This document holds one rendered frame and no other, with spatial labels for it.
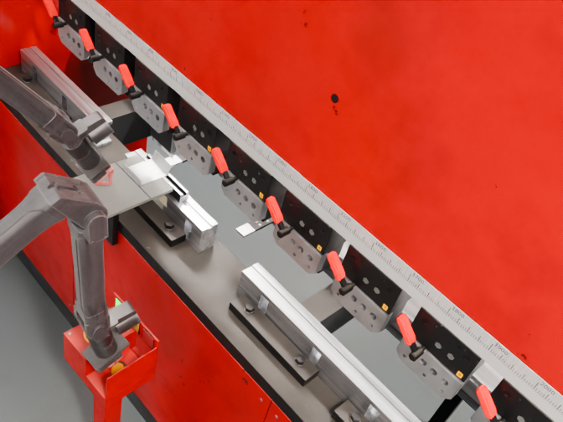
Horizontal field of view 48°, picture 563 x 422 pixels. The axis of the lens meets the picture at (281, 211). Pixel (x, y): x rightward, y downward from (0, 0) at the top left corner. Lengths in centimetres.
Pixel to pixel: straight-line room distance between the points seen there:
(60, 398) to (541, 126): 205
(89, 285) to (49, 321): 142
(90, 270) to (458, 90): 80
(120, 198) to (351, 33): 91
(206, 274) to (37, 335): 110
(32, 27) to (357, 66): 159
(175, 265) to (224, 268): 14
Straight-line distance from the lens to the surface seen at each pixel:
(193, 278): 183
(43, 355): 272
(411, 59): 113
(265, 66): 138
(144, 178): 191
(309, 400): 167
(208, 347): 183
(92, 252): 133
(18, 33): 254
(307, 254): 148
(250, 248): 315
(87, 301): 145
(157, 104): 177
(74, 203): 118
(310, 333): 166
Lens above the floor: 227
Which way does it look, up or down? 42 degrees down
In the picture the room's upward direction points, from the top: 16 degrees clockwise
